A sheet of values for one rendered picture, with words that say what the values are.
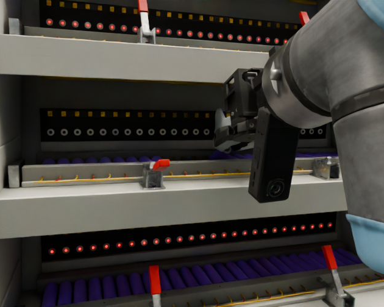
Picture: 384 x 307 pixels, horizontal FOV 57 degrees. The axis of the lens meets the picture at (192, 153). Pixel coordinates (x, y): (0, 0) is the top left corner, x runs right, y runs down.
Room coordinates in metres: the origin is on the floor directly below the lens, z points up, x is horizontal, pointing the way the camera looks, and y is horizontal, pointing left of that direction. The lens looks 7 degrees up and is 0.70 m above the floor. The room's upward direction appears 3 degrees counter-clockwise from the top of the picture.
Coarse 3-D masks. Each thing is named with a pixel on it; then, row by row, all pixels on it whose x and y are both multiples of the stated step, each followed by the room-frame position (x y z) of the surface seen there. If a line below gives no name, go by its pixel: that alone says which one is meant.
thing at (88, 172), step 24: (24, 168) 0.43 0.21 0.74; (48, 168) 0.44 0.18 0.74; (72, 168) 0.45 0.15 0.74; (96, 168) 0.46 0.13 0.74; (120, 168) 0.47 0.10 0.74; (168, 168) 0.49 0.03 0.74; (192, 168) 0.50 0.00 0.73; (216, 168) 0.51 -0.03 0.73; (240, 168) 0.52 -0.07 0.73; (312, 168) 0.56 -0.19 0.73
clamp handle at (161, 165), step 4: (160, 160) 0.38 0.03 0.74; (164, 160) 0.38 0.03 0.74; (168, 160) 0.38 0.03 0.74; (152, 164) 0.44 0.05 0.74; (156, 164) 0.39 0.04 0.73; (160, 164) 0.38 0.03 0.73; (164, 164) 0.38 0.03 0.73; (168, 164) 0.38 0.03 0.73; (152, 168) 0.42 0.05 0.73; (156, 168) 0.39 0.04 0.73; (160, 168) 0.39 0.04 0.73; (164, 168) 0.39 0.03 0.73; (152, 172) 0.44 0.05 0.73; (156, 172) 0.44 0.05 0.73
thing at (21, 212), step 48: (48, 144) 0.56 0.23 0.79; (96, 144) 0.58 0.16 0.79; (144, 144) 0.60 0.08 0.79; (192, 144) 0.63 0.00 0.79; (0, 192) 0.41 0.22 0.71; (48, 192) 0.41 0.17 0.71; (96, 192) 0.42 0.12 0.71; (144, 192) 0.43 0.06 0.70; (192, 192) 0.45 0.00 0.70; (240, 192) 0.47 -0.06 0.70; (336, 192) 0.52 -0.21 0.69
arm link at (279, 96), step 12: (276, 60) 0.32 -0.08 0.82; (264, 72) 0.34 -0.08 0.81; (276, 72) 0.31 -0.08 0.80; (264, 84) 0.34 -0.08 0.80; (276, 84) 0.32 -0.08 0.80; (276, 96) 0.33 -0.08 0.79; (288, 96) 0.31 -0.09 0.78; (276, 108) 0.34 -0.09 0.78; (288, 108) 0.32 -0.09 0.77; (300, 108) 0.31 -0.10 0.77; (288, 120) 0.34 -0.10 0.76; (300, 120) 0.33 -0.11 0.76; (312, 120) 0.33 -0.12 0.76; (324, 120) 0.32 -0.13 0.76
